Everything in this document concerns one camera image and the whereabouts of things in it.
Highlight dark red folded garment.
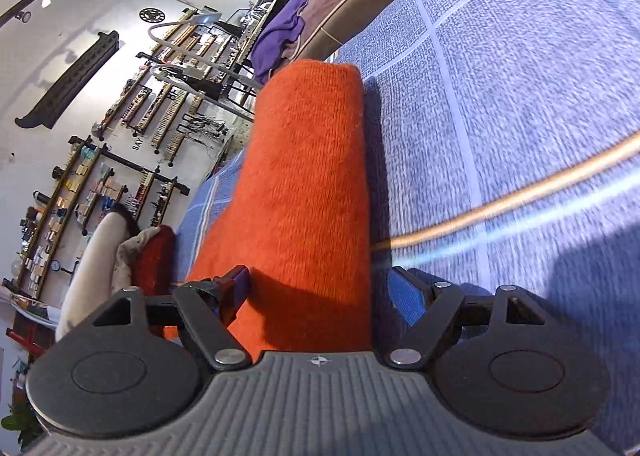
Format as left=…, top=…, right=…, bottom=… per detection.
left=130, top=224, right=177, bottom=337

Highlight green potted plant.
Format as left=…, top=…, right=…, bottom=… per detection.
left=1, top=402, right=43, bottom=450

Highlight blue plaid bed sheet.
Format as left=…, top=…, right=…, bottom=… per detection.
left=171, top=0, right=640, bottom=452

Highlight beige folded garment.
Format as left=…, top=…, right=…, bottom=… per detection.
left=55, top=212, right=162, bottom=341

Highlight purple cloth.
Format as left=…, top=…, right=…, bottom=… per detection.
left=250, top=0, right=308, bottom=84

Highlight wall shelves with items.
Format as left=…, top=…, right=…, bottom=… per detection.
left=8, top=9, right=255, bottom=301

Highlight orange knit sweater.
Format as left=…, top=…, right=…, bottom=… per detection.
left=189, top=60, right=372, bottom=358

